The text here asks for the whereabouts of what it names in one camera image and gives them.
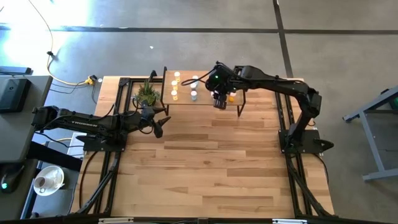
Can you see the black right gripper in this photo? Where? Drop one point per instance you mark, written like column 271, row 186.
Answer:
column 219, row 82

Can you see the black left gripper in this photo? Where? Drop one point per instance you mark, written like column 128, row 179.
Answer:
column 149, row 116

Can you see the clear bottle with green label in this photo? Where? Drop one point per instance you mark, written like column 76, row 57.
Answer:
column 212, row 94

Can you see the orange pill bottle white cap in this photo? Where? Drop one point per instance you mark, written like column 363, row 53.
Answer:
column 232, row 99

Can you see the yellow translucent pill bottle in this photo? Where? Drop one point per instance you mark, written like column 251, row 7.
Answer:
column 174, row 95
column 177, row 76
column 174, row 85

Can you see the blue pill bottle white cap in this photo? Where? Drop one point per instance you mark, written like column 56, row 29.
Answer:
column 195, row 77

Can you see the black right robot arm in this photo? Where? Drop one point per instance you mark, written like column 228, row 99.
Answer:
column 280, row 87

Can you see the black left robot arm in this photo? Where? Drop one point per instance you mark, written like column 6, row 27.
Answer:
column 81, row 123

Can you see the potted green succulent plant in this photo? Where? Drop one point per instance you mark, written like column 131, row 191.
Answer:
column 146, row 93

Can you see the white paper sheet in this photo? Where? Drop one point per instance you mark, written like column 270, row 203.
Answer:
column 76, row 143

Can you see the crumpled white napkin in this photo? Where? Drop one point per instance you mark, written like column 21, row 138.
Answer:
column 56, row 178

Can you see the dark grey desk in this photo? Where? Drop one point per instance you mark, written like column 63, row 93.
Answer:
column 37, row 124

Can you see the white coffee cup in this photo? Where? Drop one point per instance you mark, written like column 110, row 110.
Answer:
column 39, row 183

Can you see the black computer box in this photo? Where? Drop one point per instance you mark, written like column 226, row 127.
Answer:
column 14, row 95

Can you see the black computer mouse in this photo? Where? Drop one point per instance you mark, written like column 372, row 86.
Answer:
column 9, row 180

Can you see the wooden shelf black metal frame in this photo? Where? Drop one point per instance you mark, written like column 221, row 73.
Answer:
column 203, row 101

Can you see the black aluminium rig frame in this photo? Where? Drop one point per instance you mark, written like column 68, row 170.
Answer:
column 124, row 82

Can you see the silver aluminium extrusion post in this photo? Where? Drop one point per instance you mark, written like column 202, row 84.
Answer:
column 289, row 221
column 115, row 221

